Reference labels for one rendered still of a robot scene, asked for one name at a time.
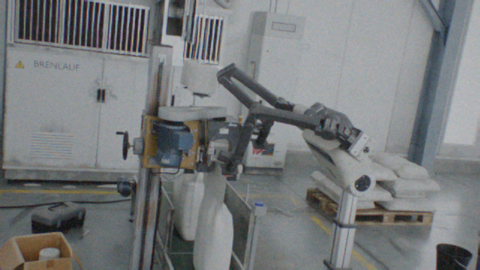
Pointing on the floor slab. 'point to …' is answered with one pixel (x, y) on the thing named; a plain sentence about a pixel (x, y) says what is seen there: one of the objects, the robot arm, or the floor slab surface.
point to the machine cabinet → (88, 85)
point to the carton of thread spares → (19, 242)
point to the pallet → (327, 205)
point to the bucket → (452, 257)
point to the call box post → (253, 244)
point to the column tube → (148, 167)
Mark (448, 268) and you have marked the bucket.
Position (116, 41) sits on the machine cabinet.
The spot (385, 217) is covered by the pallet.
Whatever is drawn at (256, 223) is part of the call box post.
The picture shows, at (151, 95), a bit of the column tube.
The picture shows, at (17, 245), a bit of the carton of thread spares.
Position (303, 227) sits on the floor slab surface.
